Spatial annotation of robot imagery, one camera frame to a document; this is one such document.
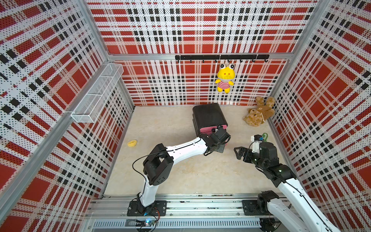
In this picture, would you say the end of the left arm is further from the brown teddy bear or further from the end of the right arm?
the brown teddy bear

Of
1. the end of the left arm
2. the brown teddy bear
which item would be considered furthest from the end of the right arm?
the brown teddy bear

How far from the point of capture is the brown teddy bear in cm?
104
